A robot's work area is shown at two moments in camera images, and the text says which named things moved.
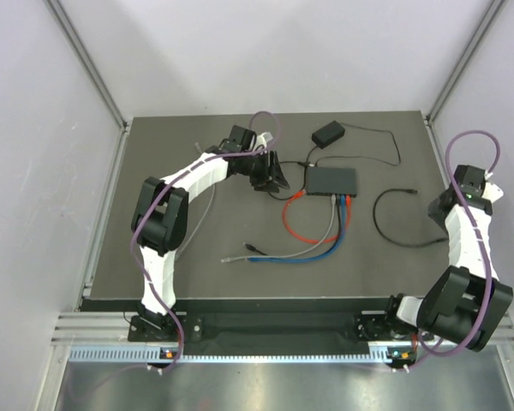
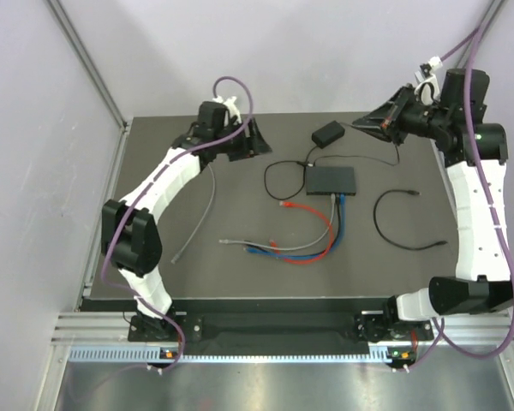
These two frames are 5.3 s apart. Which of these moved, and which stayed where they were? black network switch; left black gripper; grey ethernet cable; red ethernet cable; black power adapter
Moved: left black gripper; red ethernet cable
Stayed: black power adapter; grey ethernet cable; black network switch
